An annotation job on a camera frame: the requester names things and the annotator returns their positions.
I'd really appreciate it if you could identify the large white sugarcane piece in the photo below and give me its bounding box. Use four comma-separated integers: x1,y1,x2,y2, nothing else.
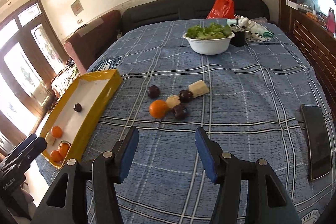
45,132,56,146

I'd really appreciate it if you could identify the orange tangerine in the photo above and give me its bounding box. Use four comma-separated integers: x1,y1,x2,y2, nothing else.
50,150,64,162
149,100,169,119
50,126,63,138

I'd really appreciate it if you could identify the tangerine with leaf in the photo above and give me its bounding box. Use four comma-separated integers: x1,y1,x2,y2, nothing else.
58,140,71,159

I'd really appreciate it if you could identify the dark plum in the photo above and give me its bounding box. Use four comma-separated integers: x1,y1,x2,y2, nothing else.
147,85,161,99
178,90,194,103
172,104,188,121
73,103,82,113

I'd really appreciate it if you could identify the dark plum front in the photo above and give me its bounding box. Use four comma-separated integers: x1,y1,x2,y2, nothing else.
172,104,188,121

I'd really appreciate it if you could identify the yellow cardboard tray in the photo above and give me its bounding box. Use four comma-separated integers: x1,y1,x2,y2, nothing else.
40,69,122,169

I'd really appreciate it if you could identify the patterned covered bench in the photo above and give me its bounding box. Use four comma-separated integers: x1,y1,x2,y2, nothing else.
51,57,79,98

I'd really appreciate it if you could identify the black smartphone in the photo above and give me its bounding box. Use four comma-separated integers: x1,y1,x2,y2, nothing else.
301,104,331,181

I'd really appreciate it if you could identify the wooden glass door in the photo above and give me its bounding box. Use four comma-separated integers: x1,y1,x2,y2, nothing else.
1,0,68,138

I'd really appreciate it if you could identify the blue plaid tablecloth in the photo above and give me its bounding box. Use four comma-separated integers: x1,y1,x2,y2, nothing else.
35,18,336,224

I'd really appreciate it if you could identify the white bowl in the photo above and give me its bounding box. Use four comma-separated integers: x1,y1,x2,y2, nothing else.
183,32,235,55

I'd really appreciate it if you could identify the brown armchair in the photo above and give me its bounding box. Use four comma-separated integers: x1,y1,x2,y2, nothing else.
64,10,121,75

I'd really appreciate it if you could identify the black cup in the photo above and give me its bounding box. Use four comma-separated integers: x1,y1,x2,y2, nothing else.
230,24,245,47

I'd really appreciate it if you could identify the green lettuce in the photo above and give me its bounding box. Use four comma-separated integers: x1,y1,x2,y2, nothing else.
186,22,232,40

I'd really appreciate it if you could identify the white items pile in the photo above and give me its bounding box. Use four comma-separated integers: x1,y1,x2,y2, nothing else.
227,16,274,38

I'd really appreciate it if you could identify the red plastic bag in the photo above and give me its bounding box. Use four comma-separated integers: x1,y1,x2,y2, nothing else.
207,0,235,19

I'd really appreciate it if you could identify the black sofa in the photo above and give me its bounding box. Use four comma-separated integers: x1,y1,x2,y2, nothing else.
121,0,270,34

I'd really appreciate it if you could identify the wooden cabinet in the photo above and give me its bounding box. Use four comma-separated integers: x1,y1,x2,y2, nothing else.
278,0,335,117

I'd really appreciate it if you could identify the small wall plaque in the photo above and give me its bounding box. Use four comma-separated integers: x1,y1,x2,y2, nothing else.
71,0,84,16

